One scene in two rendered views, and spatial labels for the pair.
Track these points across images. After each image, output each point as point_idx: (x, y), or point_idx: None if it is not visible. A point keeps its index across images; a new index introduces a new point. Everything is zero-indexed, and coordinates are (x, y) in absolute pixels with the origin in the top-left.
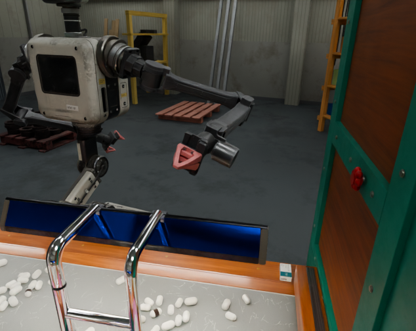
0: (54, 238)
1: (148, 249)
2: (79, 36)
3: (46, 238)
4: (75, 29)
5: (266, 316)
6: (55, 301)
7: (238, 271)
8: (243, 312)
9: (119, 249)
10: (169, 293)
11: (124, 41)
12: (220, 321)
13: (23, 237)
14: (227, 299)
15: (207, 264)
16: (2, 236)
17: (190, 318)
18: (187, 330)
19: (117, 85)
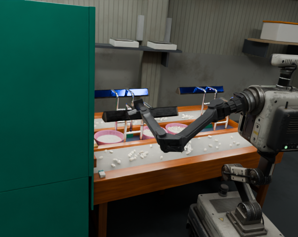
0: (206, 158)
1: None
2: (276, 87)
3: (208, 157)
4: (278, 82)
5: (103, 164)
6: None
7: (121, 169)
8: (112, 163)
9: (176, 162)
10: (141, 161)
11: (250, 90)
12: (117, 159)
13: (215, 155)
14: (119, 161)
15: (137, 168)
16: (222, 153)
17: (128, 157)
18: (126, 154)
19: (254, 122)
